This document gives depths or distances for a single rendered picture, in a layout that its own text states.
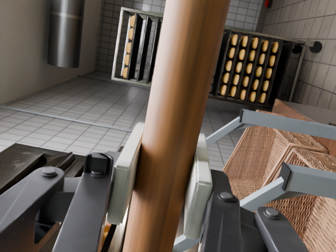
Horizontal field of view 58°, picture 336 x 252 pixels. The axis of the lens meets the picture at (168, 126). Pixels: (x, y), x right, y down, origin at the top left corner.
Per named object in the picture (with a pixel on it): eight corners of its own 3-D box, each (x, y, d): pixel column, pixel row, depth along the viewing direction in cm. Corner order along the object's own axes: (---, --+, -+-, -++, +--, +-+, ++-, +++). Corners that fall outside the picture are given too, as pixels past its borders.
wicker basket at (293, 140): (292, 256, 126) (227, 244, 126) (260, 191, 180) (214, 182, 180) (331, 149, 112) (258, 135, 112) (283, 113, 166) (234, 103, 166)
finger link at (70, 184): (98, 234, 12) (25, 220, 12) (122, 177, 17) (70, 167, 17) (102, 201, 12) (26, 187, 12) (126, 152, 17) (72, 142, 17)
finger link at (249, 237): (211, 221, 12) (287, 236, 12) (205, 166, 17) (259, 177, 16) (203, 253, 12) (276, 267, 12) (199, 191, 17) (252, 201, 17)
